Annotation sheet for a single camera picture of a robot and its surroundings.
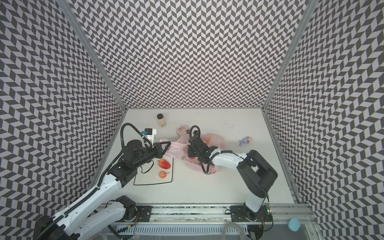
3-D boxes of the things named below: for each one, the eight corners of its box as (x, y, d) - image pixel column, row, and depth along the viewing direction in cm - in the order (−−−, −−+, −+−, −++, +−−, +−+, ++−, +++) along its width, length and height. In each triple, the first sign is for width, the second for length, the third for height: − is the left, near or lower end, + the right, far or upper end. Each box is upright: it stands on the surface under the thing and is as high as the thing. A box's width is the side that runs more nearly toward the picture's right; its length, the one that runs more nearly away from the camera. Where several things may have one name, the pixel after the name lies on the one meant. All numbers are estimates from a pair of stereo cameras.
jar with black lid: (159, 127, 108) (155, 118, 100) (160, 122, 111) (157, 113, 103) (164, 127, 108) (162, 118, 100) (165, 122, 111) (163, 113, 103)
